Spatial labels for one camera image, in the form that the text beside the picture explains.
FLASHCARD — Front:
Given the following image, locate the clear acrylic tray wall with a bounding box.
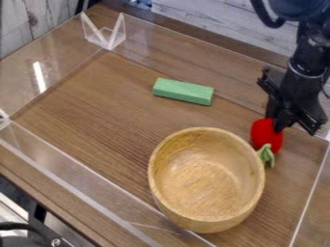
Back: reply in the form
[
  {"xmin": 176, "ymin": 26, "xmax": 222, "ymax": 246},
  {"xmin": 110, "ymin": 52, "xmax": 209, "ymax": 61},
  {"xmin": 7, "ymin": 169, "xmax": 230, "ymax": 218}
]
[{"xmin": 0, "ymin": 109, "xmax": 215, "ymax": 247}]

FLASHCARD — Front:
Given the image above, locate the green rectangular block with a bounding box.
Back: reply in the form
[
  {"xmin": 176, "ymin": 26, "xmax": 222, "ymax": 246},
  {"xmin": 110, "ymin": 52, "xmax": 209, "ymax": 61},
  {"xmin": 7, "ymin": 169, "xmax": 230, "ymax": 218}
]
[{"xmin": 152, "ymin": 78, "xmax": 214, "ymax": 106}]

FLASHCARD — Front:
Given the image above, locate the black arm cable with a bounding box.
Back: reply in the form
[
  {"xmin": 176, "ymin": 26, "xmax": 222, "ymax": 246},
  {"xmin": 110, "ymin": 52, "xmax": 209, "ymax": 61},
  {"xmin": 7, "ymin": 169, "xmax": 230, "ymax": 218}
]
[{"xmin": 249, "ymin": 0, "xmax": 289, "ymax": 29}]

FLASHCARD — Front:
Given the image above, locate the clear acrylic corner bracket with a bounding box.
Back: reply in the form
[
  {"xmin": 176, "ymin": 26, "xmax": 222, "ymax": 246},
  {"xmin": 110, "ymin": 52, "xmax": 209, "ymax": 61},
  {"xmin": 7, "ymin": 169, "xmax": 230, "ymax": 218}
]
[{"xmin": 80, "ymin": 13, "xmax": 127, "ymax": 50}]

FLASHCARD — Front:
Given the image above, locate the red plush strawberry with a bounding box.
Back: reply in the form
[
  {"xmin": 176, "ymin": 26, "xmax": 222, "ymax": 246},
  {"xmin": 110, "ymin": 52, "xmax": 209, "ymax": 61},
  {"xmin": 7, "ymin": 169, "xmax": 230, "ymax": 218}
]
[{"xmin": 250, "ymin": 118, "xmax": 283, "ymax": 169}]

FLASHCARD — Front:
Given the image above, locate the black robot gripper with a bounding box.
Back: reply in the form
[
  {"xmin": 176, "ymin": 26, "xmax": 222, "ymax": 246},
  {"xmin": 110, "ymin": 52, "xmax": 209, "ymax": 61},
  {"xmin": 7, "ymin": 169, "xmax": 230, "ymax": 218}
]
[{"xmin": 257, "ymin": 67, "xmax": 329, "ymax": 136}]

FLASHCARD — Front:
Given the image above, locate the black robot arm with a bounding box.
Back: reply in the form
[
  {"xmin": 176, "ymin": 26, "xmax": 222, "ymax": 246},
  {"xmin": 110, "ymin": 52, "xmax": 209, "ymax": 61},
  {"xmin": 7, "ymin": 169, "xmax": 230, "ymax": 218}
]
[{"xmin": 250, "ymin": 0, "xmax": 330, "ymax": 135}]

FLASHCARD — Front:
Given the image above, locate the black metal table bracket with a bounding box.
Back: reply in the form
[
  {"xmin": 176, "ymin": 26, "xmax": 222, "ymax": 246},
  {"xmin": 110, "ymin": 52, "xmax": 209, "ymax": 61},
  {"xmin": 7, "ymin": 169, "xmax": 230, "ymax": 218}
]
[{"xmin": 28, "ymin": 203, "xmax": 74, "ymax": 247}]

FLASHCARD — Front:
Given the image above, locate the wooden bowl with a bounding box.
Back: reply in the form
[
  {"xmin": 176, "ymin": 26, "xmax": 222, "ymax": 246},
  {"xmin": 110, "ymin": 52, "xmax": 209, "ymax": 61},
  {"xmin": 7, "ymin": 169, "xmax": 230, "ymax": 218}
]
[{"xmin": 148, "ymin": 127, "xmax": 266, "ymax": 233}]

